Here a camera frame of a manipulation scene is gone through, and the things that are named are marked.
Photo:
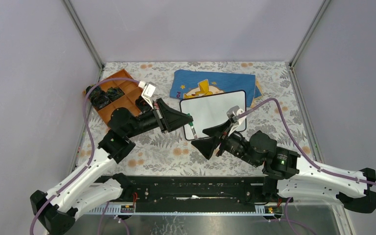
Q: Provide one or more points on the blue cartoon cloth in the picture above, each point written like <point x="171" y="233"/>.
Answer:
<point x="191" y="84"/>

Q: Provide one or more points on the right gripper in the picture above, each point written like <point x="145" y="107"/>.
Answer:
<point x="207" y="145"/>

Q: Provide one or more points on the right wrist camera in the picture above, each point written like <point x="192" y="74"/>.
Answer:
<point x="234" y="114"/>

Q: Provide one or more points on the orange compartment tray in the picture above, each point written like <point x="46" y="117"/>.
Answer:
<point x="131" y="91"/>

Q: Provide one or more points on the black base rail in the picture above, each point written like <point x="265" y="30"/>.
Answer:
<point x="197" y="195"/>

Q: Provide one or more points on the dark rolled fabric left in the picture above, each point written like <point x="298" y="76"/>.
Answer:
<point x="99" y="98"/>

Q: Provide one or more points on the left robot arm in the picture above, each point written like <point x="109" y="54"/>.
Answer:
<point x="60" y="207"/>

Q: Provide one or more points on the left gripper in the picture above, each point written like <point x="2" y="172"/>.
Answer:
<point x="168" y="118"/>

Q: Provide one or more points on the floral table cloth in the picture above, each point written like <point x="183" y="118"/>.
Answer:
<point x="170" y="154"/>

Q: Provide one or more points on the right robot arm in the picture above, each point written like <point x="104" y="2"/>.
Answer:
<point x="290" y="174"/>

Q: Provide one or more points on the green whiteboard marker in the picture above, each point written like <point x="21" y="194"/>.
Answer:
<point x="192" y="128"/>

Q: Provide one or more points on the dark rolled fabric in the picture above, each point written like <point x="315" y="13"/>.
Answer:
<point x="114" y="93"/>
<point x="142" y="105"/>
<point x="99" y="98"/>

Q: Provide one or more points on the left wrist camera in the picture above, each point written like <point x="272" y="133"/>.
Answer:
<point x="148" y="89"/>

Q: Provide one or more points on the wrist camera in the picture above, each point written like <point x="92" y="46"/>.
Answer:
<point x="234" y="114"/>
<point x="148" y="89"/>

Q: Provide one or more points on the dark rolled fabric right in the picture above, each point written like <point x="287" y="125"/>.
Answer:
<point x="142" y="105"/>

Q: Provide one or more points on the dark rolled fabric middle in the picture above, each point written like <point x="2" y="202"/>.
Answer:
<point x="114" y="93"/>

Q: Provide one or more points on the small whiteboard black frame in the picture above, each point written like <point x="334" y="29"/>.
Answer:
<point x="211" y="110"/>

